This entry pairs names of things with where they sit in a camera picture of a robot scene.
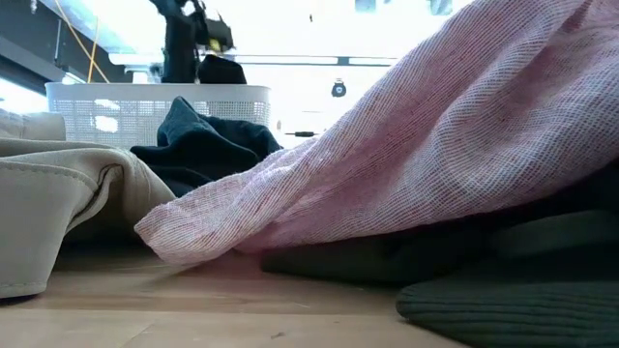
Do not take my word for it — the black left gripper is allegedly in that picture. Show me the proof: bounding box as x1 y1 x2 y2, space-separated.
192 9 237 55

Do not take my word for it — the black garment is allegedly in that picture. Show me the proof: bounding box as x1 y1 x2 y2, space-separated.
196 53 248 85

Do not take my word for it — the pink woven cloth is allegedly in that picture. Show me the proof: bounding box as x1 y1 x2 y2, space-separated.
133 0 619 266

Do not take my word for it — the white perforated laundry basket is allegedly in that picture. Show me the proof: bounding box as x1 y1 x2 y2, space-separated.
44 81 272 150

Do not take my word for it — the dark blue-grey garment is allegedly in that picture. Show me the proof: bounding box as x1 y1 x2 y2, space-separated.
129 95 284 198

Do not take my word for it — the beige garment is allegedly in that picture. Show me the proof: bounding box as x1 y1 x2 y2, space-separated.
0 109 176 300

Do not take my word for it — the dark ribbed knit garment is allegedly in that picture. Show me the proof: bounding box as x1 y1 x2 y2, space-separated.
395 207 619 348

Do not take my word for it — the yellow cable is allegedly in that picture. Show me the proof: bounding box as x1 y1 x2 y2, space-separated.
52 0 111 84
86 16 101 84

